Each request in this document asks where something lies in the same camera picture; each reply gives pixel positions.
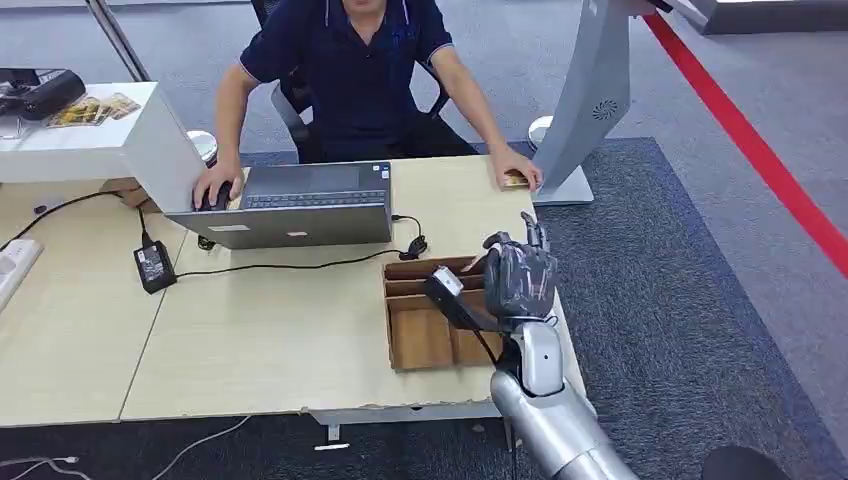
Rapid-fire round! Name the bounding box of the person's left hand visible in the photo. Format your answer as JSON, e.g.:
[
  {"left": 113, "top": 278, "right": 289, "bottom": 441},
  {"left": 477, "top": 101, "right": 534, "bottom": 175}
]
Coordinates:
[{"left": 488, "top": 144, "right": 545, "bottom": 193}]

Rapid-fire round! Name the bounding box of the person's right hand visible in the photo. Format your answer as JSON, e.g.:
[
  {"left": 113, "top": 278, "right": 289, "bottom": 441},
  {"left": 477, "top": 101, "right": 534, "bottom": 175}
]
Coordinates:
[{"left": 192, "top": 158, "right": 246, "bottom": 212}]

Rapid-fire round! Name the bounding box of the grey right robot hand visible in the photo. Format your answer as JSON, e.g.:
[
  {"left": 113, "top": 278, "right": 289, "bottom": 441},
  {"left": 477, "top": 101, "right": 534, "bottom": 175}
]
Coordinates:
[{"left": 482, "top": 211, "right": 560, "bottom": 321}]

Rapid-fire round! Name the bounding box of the black computer mouse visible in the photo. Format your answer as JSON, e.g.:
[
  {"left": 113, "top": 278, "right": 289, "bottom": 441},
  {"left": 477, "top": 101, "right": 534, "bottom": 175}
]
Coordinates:
[{"left": 201, "top": 182, "right": 234, "bottom": 212}]

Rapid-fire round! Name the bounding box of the round white base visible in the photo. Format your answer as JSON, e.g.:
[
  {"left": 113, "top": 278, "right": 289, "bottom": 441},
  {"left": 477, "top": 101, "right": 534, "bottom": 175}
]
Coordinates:
[
  {"left": 527, "top": 116, "right": 554, "bottom": 151},
  {"left": 187, "top": 130, "right": 221, "bottom": 168}
]

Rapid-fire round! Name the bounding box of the brown cardboard piece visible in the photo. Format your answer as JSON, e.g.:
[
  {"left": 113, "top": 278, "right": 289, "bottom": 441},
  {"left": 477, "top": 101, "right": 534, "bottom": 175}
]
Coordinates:
[{"left": 99, "top": 177, "right": 162, "bottom": 215}]

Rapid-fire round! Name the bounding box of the grey laptop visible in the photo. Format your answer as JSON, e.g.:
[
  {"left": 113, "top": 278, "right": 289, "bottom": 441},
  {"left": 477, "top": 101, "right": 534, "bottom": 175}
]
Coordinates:
[{"left": 165, "top": 160, "right": 394, "bottom": 252}]

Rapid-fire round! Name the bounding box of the black office chair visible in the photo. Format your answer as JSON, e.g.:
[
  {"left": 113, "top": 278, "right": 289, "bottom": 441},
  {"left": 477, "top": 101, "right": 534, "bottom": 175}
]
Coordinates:
[{"left": 250, "top": 0, "right": 453, "bottom": 166}]

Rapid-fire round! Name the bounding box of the black power adapter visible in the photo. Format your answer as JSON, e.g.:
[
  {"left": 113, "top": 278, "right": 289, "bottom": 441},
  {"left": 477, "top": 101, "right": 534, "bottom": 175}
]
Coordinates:
[{"left": 133, "top": 240, "right": 178, "bottom": 295}]

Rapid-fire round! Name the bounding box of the white kiosk stand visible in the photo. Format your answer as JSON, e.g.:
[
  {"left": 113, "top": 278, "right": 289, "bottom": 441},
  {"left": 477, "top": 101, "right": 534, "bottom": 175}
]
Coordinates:
[{"left": 519, "top": 0, "right": 672, "bottom": 207}]

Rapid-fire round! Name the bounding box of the wooden compartment box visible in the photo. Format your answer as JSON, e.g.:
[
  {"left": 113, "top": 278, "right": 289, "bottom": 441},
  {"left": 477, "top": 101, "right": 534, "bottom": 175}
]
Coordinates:
[{"left": 382, "top": 254, "right": 506, "bottom": 372}]

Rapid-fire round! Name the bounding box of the white box-shaped stand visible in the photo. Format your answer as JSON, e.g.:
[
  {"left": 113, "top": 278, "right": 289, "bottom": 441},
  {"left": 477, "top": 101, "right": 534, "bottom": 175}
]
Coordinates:
[{"left": 0, "top": 82, "right": 208, "bottom": 215}]

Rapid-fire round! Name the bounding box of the printed leaflet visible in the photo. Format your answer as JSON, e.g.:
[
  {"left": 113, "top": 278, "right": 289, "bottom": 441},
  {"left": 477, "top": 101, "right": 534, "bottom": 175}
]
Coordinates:
[{"left": 49, "top": 93, "right": 142, "bottom": 128}]

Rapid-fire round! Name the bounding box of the dark grey rug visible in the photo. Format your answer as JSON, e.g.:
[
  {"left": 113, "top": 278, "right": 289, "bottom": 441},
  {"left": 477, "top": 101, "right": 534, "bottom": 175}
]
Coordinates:
[{"left": 0, "top": 137, "right": 848, "bottom": 480}]

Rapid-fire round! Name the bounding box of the dark grey pole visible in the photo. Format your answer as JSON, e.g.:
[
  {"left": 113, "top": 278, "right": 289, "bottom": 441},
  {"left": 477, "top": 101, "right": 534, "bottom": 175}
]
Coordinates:
[{"left": 84, "top": 0, "right": 152, "bottom": 84}]

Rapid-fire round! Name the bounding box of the person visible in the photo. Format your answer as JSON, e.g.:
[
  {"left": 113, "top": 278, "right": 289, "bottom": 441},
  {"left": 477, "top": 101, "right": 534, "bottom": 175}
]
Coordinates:
[{"left": 192, "top": 0, "right": 545, "bottom": 212}]

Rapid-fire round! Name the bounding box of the black device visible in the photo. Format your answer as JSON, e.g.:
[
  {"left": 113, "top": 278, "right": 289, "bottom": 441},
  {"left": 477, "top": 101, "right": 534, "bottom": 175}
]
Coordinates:
[{"left": 0, "top": 68, "right": 88, "bottom": 123}]

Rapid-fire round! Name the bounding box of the white power strip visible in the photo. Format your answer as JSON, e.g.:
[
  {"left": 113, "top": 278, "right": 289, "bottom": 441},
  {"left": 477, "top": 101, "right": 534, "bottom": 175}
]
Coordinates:
[{"left": 0, "top": 239, "right": 44, "bottom": 313}]

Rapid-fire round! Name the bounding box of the red floor tape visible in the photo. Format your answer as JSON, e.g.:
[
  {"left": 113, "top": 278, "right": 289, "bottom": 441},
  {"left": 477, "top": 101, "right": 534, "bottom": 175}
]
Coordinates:
[{"left": 642, "top": 13, "right": 848, "bottom": 280}]

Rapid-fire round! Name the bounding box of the black robot foot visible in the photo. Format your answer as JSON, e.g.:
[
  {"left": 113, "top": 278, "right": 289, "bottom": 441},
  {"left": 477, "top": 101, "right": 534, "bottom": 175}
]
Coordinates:
[{"left": 700, "top": 445, "right": 794, "bottom": 480}]

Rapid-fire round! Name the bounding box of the grey platform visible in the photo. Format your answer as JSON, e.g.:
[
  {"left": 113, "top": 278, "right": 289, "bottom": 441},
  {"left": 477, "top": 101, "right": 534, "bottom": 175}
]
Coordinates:
[{"left": 669, "top": 0, "right": 848, "bottom": 37}]

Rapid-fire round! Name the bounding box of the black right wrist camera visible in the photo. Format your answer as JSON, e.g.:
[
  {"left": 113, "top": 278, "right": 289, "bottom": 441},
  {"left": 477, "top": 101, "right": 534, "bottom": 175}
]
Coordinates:
[{"left": 423, "top": 266, "right": 502, "bottom": 334}]

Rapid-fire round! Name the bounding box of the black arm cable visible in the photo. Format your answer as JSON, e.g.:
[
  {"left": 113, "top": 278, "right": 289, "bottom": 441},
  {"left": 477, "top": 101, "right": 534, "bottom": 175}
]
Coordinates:
[{"left": 470, "top": 325, "right": 526, "bottom": 374}]

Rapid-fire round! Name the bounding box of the black laptop charger cable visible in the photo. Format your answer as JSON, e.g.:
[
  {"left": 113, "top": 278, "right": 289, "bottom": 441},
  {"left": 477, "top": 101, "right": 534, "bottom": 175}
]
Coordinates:
[{"left": 175, "top": 213, "right": 429, "bottom": 280}]

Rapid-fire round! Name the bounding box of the black mains cord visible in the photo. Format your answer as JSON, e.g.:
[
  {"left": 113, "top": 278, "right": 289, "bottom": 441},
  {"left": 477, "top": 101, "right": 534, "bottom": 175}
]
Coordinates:
[{"left": 0, "top": 190, "right": 154, "bottom": 254}]

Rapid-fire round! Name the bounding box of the grey desk frame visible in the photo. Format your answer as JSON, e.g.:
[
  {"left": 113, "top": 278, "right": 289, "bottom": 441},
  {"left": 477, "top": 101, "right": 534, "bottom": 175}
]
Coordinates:
[{"left": 309, "top": 398, "right": 505, "bottom": 453}]

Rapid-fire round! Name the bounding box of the white floor cable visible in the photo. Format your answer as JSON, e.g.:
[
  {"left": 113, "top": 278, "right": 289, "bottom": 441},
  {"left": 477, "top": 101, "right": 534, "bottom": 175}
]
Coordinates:
[
  {"left": 0, "top": 455, "right": 91, "bottom": 480},
  {"left": 150, "top": 415, "right": 254, "bottom": 480}
]

